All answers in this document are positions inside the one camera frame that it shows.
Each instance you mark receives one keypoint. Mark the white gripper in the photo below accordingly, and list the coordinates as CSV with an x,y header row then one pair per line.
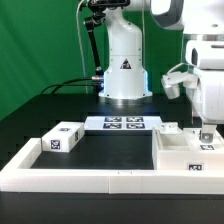
x,y
207,99

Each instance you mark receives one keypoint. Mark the white cabinet body box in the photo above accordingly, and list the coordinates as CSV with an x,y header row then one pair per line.
x,y
171,152

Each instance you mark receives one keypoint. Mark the white cabinet door panel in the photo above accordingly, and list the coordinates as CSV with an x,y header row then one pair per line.
x,y
168,128

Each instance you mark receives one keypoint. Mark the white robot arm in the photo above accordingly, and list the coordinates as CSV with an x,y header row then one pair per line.
x,y
138,48

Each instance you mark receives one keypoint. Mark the white cabinet top block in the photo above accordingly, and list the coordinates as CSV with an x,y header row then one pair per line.
x,y
63,137

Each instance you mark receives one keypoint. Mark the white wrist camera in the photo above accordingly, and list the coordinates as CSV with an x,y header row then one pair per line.
x,y
171,81

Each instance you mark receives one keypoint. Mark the white marker base plate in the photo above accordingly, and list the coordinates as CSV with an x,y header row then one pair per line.
x,y
121,123

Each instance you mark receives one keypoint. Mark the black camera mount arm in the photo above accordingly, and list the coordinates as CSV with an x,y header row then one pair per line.
x,y
94,36

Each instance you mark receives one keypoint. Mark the white workspace border frame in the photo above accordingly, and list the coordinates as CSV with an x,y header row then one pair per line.
x,y
19,176

